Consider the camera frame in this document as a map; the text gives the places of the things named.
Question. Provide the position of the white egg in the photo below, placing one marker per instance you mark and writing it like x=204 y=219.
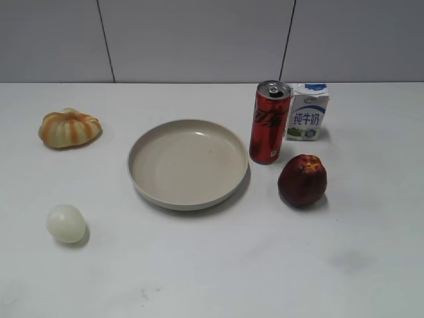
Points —
x=66 y=223

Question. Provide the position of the dark red apple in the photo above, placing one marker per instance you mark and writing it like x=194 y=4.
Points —
x=303 y=180

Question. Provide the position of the striped round bread bun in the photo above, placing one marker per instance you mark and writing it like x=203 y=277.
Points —
x=68 y=128

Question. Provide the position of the red soda can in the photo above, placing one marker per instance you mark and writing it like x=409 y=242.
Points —
x=271 y=108

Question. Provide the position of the white blue milk carton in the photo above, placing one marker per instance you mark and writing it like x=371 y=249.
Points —
x=307 y=110

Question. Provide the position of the beige round plate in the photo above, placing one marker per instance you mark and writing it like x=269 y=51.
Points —
x=188 y=164

